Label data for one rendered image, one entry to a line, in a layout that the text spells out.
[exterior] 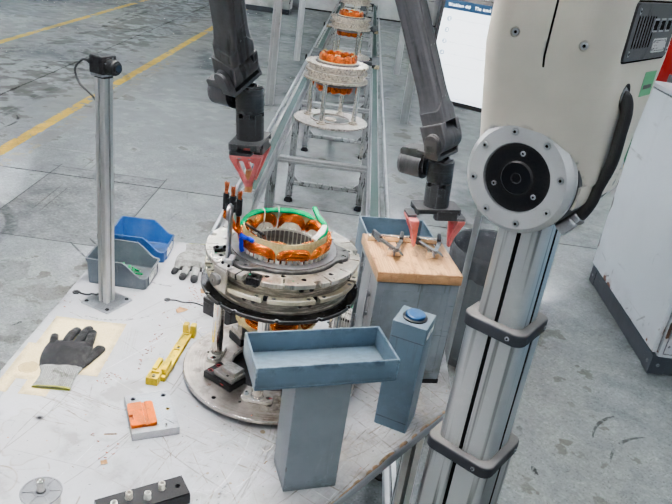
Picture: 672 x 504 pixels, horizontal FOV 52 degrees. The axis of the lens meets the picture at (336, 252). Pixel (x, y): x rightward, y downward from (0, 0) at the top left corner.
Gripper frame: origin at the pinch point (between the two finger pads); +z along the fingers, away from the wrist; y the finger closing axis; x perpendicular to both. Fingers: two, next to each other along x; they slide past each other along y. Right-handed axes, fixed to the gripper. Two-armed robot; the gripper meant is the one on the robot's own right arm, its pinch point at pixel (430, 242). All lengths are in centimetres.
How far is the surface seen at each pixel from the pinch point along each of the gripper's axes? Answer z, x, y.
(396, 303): 10.0, 10.9, 9.4
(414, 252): 2.1, 0.8, 3.8
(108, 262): 14, -19, 75
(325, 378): 6, 46, 30
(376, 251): 1.7, 1.6, 12.9
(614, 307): 104, -167, -161
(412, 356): 13.0, 27.9, 9.7
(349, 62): -12, -207, -12
